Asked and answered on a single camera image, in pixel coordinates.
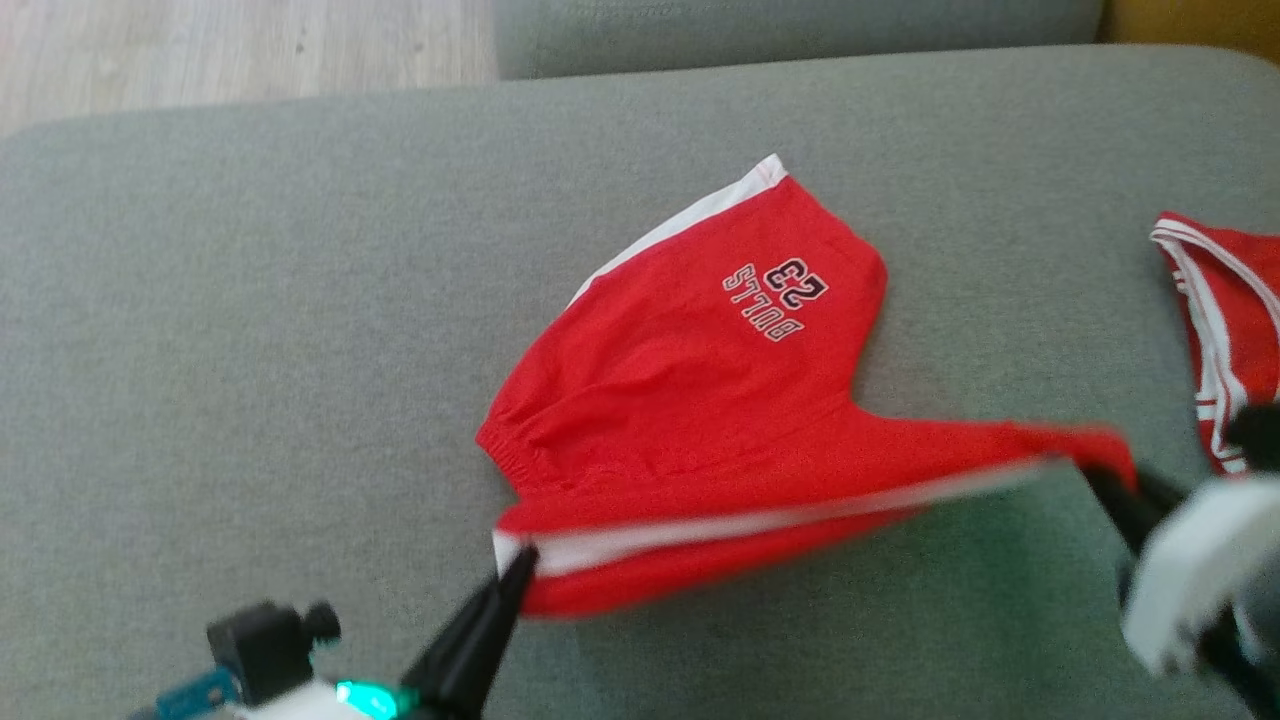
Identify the red shorts with white trim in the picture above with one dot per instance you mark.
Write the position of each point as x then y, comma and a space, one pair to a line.
680, 400

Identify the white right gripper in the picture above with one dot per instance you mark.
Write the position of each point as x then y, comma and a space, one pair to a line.
1190, 560

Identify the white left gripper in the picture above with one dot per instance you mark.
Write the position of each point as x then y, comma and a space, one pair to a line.
330, 702

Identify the red jersey with white stripes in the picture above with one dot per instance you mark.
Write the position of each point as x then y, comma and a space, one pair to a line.
1245, 300

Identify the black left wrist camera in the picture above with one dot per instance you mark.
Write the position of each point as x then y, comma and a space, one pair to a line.
265, 650

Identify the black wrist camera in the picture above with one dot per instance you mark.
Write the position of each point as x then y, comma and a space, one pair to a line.
265, 650
1255, 435

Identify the wide yellow sofa back cushion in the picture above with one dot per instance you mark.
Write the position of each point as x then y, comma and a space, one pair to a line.
1200, 25

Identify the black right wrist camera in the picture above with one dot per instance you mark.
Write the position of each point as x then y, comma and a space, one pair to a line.
1255, 435

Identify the long grey sofa seat cushion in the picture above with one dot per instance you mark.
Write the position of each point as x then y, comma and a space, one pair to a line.
800, 30

